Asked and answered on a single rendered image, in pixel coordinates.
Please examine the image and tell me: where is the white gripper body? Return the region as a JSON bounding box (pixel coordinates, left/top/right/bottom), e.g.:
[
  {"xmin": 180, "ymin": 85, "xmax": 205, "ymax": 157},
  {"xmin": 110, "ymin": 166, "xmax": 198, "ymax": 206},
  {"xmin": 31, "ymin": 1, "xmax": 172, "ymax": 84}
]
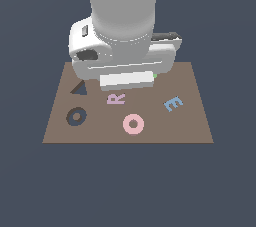
[{"xmin": 99, "ymin": 70, "xmax": 155, "ymax": 92}]

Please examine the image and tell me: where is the brown board with slots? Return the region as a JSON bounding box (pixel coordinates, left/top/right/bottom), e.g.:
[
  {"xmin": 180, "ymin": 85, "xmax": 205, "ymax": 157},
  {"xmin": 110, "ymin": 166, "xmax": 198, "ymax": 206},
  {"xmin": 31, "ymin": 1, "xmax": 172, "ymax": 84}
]
[{"xmin": 42, "ymin": 61, "xmax": 215, "ymax": 145}]

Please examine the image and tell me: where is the purple letter R block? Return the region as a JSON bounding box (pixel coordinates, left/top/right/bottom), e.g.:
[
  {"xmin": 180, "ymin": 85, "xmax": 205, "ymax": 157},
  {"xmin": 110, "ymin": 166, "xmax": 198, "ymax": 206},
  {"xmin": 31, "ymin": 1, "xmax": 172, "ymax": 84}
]
[{"xmin": 106, "ymin": 92, "xmax": 127, "ymax": 106}]

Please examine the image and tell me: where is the pink letter O block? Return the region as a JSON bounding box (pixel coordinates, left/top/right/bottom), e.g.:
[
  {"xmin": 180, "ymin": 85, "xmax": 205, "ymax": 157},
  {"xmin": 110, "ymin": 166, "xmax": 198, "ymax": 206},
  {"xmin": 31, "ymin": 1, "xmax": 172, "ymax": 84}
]
[{"xmin": 122, "ymin": 113, "xmax": 146, "ymax": 136}]

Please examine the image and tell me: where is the blue letter E block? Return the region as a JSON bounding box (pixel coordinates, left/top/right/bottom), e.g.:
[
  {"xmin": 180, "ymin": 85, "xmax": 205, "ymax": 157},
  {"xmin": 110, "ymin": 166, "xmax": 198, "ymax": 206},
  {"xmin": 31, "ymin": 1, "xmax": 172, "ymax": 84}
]
[{"xmin": 163, "ymin": 96, "xmax": 184, "ymax": 113}]

